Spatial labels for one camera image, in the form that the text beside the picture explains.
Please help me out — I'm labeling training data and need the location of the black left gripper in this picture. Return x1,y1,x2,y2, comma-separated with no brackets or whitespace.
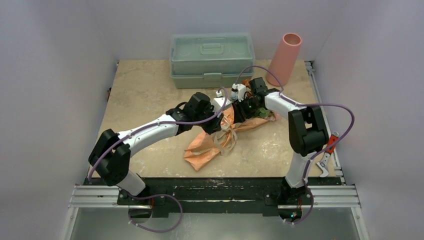
193,104,224,135

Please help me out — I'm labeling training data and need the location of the artificial flower bouquet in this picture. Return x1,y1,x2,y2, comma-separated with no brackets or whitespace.
242,77,279,119

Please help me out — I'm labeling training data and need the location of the beige ribbon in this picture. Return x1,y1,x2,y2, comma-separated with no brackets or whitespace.
211,116,242,156

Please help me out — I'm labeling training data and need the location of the orange wrapping paper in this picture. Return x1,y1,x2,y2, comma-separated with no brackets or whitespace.
183,107,281,171

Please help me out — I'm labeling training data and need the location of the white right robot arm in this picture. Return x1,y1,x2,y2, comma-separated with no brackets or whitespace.
231,77,329,204

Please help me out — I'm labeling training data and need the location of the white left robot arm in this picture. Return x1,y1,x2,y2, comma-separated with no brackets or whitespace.
87,92,232,205

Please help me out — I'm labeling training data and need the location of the pink cylindrical vase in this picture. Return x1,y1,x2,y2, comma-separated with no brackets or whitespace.
266,32,303,86

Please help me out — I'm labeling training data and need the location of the green plastic toolbox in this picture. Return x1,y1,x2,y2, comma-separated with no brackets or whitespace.
169,33,256,89

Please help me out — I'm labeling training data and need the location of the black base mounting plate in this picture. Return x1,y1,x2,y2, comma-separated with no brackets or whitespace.
82,177,343,220

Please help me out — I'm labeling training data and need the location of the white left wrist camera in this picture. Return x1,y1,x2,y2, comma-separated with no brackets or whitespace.
210,87,232,117

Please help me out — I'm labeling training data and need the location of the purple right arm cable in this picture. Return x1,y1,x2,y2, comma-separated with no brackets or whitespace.
234,65,356,226

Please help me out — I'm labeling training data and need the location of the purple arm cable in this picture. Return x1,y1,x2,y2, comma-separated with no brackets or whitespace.
87,86,229,233
234,65,356,226

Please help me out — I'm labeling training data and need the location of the red handled wrench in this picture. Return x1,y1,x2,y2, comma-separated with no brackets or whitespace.
316,131,339,178

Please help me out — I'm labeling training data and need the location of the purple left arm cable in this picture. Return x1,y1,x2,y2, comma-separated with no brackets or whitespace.
87,86,229,233

